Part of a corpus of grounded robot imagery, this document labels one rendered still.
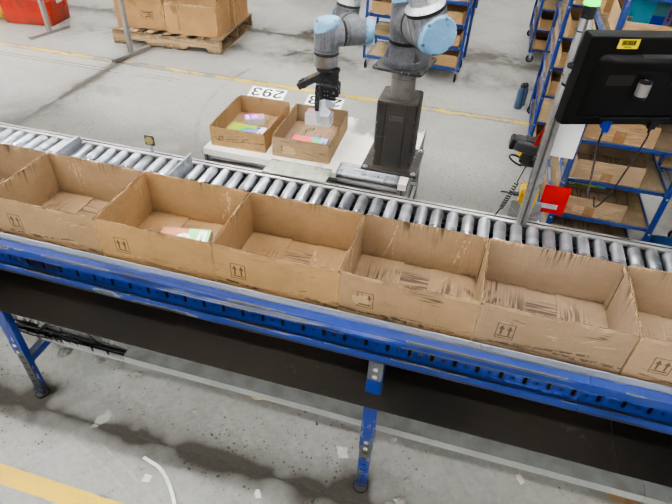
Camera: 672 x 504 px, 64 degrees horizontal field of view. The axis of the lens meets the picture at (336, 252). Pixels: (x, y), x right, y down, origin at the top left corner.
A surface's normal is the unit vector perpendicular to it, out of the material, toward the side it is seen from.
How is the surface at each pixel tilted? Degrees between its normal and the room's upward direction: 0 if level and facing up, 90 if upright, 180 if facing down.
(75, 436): 0
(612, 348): 90
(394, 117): 90
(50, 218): 90
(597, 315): 0
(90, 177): 89
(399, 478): 0
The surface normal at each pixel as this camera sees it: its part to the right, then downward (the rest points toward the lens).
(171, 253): -0.27, 0.62
